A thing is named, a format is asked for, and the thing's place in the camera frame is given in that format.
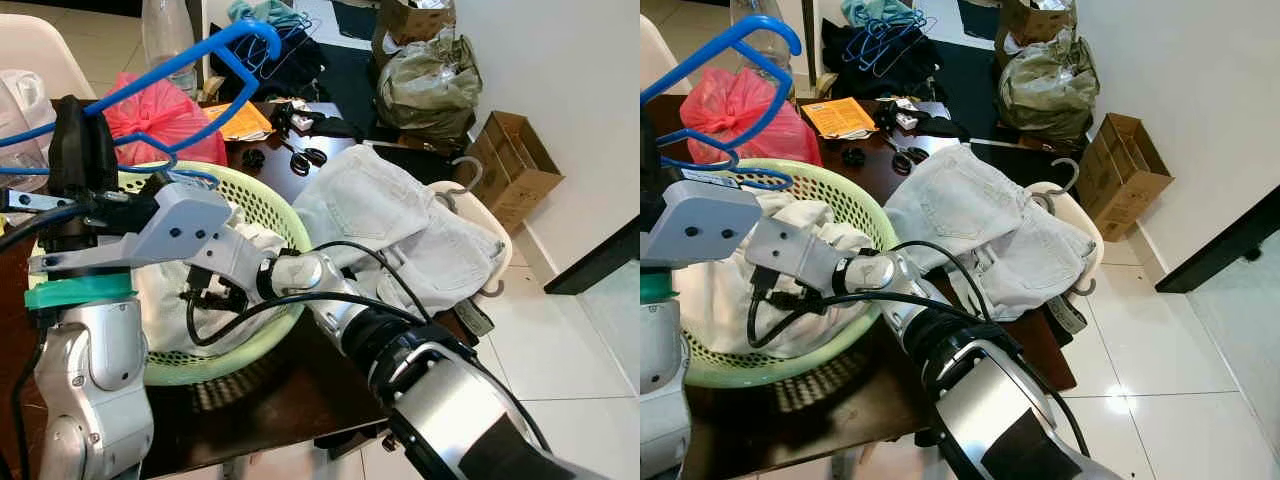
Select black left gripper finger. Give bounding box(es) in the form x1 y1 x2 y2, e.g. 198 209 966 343
90 108 119 196
640 105 669 201
48 95 91 196

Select blue plastic hanger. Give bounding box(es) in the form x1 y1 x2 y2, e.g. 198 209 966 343
640 15 803 193
0 18 283 191

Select grey hanger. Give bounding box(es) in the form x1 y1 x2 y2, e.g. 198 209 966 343
1040 157 1096 298
437 155 506 299

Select clear plastic bag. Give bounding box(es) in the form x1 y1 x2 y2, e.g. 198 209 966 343
0 68 56 166

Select pink plastic bag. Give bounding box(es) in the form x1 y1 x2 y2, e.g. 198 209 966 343
100 72 229 169
680 68 823 166

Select green plastic laundry basket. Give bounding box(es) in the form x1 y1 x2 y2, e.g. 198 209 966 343
680 158 906 389
30 160 313 388

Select black ledge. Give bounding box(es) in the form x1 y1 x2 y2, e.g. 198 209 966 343
545 215 641 296
1160 185 1280 294

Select clear plastic bottle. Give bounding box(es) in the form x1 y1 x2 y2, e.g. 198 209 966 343
728 0 791 81
140 0 199 99

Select open cardboard box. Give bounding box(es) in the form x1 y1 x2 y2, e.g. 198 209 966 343
465 110 564 236
1078 112 1176 241

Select orange packet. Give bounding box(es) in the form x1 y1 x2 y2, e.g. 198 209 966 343
203 100 274 143
800 97 879 141

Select cream denim shorts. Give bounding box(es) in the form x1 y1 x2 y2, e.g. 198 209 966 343
292 145 506 316
885 143 1098 321

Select black pouch with label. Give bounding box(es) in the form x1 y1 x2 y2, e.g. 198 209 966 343
875 95 969 141
268 98 363 141

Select black clothes pile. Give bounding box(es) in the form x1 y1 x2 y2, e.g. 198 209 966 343
213 25 329 103
820 20 946 101

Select teal cloth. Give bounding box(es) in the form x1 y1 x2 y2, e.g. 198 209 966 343
840 0 916 28
228 0 306 28

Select olive plastic bag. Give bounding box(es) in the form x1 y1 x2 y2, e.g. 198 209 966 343
997 25 1101 141
375 28 484 141

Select cardboard box with foil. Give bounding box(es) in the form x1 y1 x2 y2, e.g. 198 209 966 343
993 0 1079 51
372 0 459 71

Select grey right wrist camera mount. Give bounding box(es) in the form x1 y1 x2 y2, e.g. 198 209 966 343
205 225 271 301
745 218 851 296

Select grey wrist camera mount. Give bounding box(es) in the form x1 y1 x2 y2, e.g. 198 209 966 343
640 180 763 269
28 180 234 278
205 225 271 301
745 218 851 296

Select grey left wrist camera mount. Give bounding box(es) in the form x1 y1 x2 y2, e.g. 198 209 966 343
640 180 763 269
28 180 234 278

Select black handled scissors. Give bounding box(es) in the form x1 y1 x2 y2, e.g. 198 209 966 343
278 140 328 173
880 140 931 176

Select thin blue wire hanger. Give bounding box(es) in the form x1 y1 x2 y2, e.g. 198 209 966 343
843 12 938 77
240 12 313 81

